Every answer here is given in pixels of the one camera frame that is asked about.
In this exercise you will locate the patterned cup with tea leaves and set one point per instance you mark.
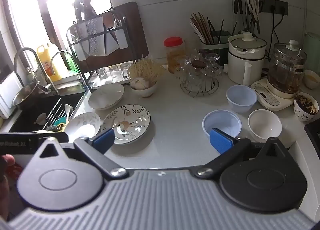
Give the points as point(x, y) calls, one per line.
point(302, 113)

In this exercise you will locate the amber glass cup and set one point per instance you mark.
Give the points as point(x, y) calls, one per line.
point(197, 64)

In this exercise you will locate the yellow detergent bottle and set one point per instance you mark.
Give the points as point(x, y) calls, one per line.
point(46, 62)

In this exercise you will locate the white kitchen scissors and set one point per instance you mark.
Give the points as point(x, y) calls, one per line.
point(255, 7)

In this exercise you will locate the green bottle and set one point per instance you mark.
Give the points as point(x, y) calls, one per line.
point(71, 64)

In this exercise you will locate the glass kettle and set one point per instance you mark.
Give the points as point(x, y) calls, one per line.
point(285, 70)

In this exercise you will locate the dish rack with glasses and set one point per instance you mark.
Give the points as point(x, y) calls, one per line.
point(121, 40)

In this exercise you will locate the steel wool scrubber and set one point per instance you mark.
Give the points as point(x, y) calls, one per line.
point(55, 128)

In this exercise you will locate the small steel faucet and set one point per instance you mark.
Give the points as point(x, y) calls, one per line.
point(81, 80)

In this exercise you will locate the stainless steel bowl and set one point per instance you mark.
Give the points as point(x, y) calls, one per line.
point(25, 96)

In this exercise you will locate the tall steel faucet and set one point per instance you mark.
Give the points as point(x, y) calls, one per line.
point(51, 87)

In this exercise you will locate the black power strip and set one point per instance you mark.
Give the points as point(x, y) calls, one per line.
point(277, 5)

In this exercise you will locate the white ceramic spoon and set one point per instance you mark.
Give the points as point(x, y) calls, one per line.
point(67, 110)

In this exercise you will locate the small cream bowl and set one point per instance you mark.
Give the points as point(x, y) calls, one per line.
point(311, 80)

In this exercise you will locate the floral dark-rimmed plate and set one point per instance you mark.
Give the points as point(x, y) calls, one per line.
point(131, 120)

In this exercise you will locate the blue plastic bowl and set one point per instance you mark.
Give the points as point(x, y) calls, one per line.
point(222, 122)

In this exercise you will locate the teal dishcloth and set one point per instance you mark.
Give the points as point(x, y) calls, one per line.
point(62, 121)

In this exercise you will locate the white detergent bottle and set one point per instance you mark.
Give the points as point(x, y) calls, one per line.
point(56, 48)

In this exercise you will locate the black stove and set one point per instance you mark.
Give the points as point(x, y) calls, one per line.
point(313, 132)

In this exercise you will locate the hammered steel cleaver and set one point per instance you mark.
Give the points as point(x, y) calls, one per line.
point(95, 36)

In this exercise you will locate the hanging kitchen utensils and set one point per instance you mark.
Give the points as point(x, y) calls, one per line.
point(238, 5)

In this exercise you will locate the plain white plate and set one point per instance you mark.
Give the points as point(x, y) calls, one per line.
point(105, 97)

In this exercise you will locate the white plastic bowl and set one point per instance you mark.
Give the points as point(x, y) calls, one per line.
point(241, 97)

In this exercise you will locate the dried noodle bundle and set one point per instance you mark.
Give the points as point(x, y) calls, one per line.
point(146, 70)

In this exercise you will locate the white drip tray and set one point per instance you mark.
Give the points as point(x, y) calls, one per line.
point(117, 83)

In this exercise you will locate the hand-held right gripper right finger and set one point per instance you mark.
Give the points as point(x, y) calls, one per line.
point(221, 142)

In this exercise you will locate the cream kettle base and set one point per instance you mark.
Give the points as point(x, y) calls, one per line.
point(268, 96)

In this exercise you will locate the dark wooden cutting board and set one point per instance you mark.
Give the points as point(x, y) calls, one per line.
point(135, 35)

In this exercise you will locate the red-lidded glass jar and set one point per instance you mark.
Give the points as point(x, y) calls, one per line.
point(175, 55)

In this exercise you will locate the white plastic container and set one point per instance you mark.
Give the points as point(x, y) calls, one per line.
point(10, 92)

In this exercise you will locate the small white bowl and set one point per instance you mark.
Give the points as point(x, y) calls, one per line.
point(146, 92)

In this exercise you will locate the clear drinking glass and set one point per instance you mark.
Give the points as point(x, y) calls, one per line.
point(102, 73)
point(124, 68)
point(114, 71)

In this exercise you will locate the person's left hand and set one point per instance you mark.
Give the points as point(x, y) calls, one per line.
point(8, 161)

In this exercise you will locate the black sink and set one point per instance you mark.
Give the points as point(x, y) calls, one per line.
point(30, 117)

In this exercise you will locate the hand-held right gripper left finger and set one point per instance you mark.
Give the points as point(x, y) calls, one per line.
point(103, 141)

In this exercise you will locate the black chopsticks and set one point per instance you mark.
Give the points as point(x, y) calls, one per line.
point(220, 28)

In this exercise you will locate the green utensil holder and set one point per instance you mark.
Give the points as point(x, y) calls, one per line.
point(221, 38)

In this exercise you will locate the white electric pot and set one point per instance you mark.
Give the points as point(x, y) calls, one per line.
point(243, 66)

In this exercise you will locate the bundle of wooden chopsticks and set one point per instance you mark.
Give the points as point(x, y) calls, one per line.
point(201, 27)

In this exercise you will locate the stack of ceramic plates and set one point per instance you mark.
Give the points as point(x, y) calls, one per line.
point(82, 125)

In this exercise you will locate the garlic bulb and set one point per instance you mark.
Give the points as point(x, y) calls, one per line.
point(138, 83)

